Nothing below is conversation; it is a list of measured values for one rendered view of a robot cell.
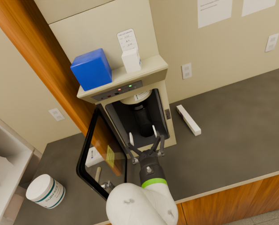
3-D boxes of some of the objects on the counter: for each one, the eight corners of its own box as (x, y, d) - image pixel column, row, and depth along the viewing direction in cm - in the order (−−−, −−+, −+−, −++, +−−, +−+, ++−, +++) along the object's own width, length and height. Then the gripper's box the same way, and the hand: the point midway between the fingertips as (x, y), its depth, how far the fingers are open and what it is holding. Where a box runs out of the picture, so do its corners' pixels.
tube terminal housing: (124, 131, 114) (65, 16, 66) (165, 118, 112) (135, -10, 65) (127, 159, 94) (47, 25, 47) (176, 143, 93) (147, -12, 45)
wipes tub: (48, 189, 94) (31, 177, 85) (68, 182, 94) (52, 171, 84) (41, 212, 84) (21, 202, 75) (63, 205, 83) (45, 195, 74)
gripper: (179, 156, 55) (163, 118, 72) (118, 174, 56) (117, 132, 74) (181, 167, 59) (166, 128, 77) (125, 183, 61) (122, 142, 78)
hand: (142, 133), depth 74 cm, fingers open, 11 cm apart
